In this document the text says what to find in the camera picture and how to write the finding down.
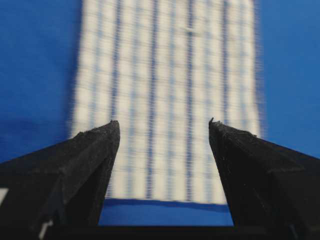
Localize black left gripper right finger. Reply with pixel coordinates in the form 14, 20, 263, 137
208, 120, 320, 240

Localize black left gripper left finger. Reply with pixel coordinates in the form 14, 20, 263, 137
0, 120, 120, 240

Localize white blue striped towel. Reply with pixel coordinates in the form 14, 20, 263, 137
70, 0, 264, 205

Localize blue table cloth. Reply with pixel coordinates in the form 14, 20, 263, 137
0, 0, 320, 226

